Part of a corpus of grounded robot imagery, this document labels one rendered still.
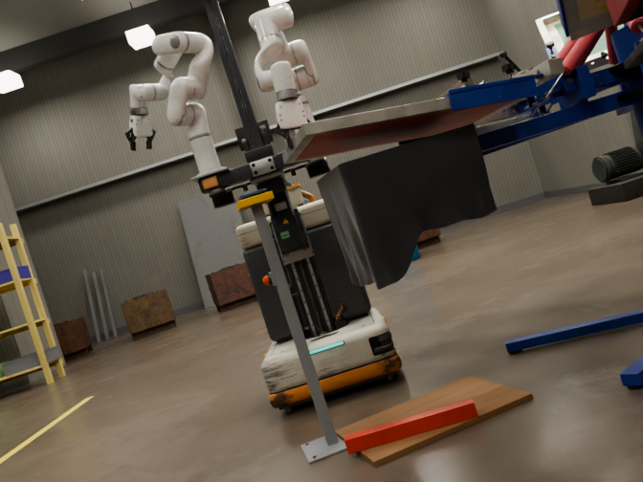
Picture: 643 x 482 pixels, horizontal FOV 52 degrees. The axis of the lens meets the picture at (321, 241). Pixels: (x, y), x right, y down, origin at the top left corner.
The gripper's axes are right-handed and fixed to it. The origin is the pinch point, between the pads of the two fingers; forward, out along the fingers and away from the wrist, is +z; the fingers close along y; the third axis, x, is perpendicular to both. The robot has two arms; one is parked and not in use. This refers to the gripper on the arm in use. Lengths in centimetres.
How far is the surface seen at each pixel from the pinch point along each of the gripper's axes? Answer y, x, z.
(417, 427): -17, 16, 103
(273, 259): 15.9, -10.1, 38.5
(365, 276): -13, 2, 51
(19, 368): 283, -613, 109
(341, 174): -8.3, 21.1, 16.0
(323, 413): 10, -10, 97
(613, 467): -46, 80, 104
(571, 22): -83, 46, -14
